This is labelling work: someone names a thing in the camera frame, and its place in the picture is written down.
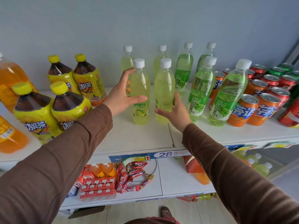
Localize blue shelf label strip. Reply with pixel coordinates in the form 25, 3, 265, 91
108, 144, 245, 163

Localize colourful snack packets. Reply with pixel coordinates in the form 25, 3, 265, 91
177, 193, 218, 202

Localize white shelf unit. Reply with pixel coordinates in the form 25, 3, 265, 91
0, 82, 299, 211

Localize person's left forearm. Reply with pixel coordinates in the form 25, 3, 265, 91
0, 104, 113, 224

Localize large orange soda bottle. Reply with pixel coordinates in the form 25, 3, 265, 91
0, 115, 29, 154
0, 52, 38, 114

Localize yellow lemon soda bottle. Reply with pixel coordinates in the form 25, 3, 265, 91
129, 58, 151, 126
121, 45, 134, 96
154, 58, 176, 124
153, 45, 168, 78

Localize small green drink bottle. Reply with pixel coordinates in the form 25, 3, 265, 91
253, 162, 273, 177
232, 150, 247, 160
245, 153, 262, 166

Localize person's right hand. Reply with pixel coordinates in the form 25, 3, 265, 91
154, 92, 192, 133

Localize small orange drink bottle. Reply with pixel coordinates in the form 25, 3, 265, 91
90, 163, 105, 178
102, 162, 116, 177

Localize green grape soda bottle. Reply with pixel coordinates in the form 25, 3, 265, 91
208, 59, 252, 127
187, 56, 217, 123
195, 42, 217, 73
174, 42, 194, 99

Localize orange bottle with red label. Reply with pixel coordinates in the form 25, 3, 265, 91
183, 155, 211, 185

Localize red can with yellow stripe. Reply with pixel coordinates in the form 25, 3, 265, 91
278, 98, 299, 129

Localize iced tea bottle yellow cap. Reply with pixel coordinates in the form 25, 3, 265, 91
47, 55, 81, 95
50, 81, 93, 131
12, 82, 63, 145
73, 53, 107, 107

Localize person's patterned shoe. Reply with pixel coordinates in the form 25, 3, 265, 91
160, 206, 174, 220

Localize blue white packet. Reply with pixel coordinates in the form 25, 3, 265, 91
67, 185, 78, 198

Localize person's red garment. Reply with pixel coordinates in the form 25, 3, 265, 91
123, 217, 181, 224

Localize pile of red candy packets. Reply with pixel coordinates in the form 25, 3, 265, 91
116, 161, 155, 194

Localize person's right forearm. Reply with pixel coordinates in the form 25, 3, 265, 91
182, 123, 299, 224

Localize person's left hand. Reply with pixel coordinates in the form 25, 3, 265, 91
104, 68, 148, 117

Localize grey metal shelf post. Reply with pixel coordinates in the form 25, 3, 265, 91
284, 40, 299, 66

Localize stack of small red cartons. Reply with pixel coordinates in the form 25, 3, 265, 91
74, 164, 117, 201

